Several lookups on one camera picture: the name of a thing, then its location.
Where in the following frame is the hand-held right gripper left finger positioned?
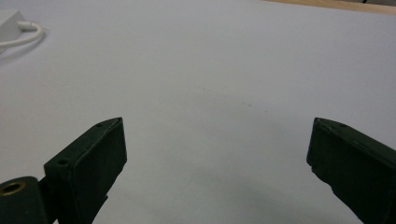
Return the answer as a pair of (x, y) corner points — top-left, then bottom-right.
(43, 117), (128, 224)

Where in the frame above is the white power adapter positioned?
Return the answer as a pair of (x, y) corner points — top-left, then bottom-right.
(0, 9), (27, 54)

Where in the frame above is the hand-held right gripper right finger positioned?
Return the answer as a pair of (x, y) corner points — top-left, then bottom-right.
(305, 117), (396, 224)

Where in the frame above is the white cable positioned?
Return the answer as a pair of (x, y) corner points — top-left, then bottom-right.
(0, 21), (46, 49)

